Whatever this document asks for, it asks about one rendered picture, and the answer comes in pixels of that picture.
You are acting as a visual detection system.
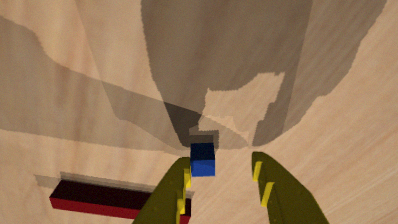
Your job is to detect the small blue cube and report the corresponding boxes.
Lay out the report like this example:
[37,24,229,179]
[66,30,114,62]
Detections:
[190,143,215,177]

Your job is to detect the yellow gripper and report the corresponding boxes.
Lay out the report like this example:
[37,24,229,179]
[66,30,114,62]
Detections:
[132,151,330,224]

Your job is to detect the dark red rod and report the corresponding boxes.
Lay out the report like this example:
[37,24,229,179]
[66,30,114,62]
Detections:
[49,180,191,224]

